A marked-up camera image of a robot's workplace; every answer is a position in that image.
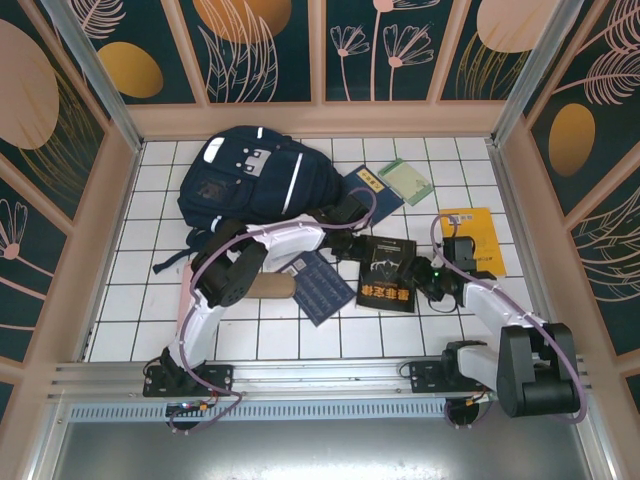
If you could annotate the black book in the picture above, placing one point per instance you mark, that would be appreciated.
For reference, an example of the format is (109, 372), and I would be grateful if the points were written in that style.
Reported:
(385, 300)

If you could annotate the blue patterned book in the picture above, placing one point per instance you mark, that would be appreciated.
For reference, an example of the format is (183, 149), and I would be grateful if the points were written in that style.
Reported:
(320, 295)

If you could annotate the blue book with yellow label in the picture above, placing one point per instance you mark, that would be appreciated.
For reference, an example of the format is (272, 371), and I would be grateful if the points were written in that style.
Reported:
(387, 200)

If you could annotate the brown pencil case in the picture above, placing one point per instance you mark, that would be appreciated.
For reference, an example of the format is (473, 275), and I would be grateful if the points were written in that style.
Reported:
(275, 286)

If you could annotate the green notepad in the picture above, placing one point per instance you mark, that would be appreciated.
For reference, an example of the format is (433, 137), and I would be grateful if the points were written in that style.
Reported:
(406, 181)

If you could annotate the navy blue backpack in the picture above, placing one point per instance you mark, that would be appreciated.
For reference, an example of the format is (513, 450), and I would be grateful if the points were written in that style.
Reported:
(280, 170)

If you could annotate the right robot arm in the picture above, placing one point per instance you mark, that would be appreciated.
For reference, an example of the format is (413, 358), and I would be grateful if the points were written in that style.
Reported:
(490, 305)

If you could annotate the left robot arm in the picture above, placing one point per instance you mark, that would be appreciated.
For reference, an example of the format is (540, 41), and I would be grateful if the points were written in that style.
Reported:
(290, 240)

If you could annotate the small circuit board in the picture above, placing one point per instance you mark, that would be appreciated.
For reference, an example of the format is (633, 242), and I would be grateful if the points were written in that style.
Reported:
(482, 398)
(190, 407)

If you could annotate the dark panel with pink flowers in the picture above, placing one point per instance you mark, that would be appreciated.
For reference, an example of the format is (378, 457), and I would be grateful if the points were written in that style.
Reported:
(360, 75)

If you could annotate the dark panel with pink leaves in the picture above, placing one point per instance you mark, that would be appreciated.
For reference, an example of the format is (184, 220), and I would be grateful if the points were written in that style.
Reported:
(610, 260)

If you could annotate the dark panel with feather leaf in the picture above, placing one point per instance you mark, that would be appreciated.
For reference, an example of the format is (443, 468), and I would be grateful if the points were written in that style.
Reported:
(575, 140)

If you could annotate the grey metal plate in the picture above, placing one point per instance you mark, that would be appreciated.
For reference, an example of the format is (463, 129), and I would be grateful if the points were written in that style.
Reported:
(320, 450)

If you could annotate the dark panel with orange circle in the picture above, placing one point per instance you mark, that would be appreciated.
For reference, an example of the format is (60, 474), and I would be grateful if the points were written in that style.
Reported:
(240, 50)

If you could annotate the dark panel with pink circle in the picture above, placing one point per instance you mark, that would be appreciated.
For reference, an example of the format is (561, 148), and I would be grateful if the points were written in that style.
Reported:
(500, 25)

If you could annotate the dark panel with orange oval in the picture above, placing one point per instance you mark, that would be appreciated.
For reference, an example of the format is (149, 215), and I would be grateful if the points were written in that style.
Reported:
(130, 70)

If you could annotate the dark panel with single flower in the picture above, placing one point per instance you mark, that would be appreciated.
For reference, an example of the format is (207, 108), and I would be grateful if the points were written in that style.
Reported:
(25, 280)

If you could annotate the dark panel with pink oval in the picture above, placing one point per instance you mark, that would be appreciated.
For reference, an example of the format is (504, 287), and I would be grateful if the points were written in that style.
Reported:
(30, 90)

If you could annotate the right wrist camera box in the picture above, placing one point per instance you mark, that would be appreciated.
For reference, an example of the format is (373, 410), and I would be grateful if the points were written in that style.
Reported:
(459, 252)

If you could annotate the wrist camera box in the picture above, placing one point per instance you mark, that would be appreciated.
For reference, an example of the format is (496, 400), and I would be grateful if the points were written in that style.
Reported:
(459, 252)
(356, 207)

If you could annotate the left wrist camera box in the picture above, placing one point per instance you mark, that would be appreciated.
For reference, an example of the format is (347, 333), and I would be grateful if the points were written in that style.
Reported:
(356, 207)

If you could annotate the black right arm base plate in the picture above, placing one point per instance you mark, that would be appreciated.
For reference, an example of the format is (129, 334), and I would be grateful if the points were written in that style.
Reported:
(425, 377)

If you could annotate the aluminium side rail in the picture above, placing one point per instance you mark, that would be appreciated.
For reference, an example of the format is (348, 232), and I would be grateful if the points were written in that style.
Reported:
(517, 225)

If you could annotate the aluminium mounting rail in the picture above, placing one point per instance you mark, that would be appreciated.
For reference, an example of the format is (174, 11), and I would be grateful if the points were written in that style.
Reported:
(320, 377)

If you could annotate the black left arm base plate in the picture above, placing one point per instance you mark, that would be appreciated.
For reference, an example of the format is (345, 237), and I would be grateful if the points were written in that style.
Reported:
(220, 380)

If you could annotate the aluminium frame post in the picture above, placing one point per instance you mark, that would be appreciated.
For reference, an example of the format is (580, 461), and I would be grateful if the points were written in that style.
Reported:
(540, 70)
(95, 75)

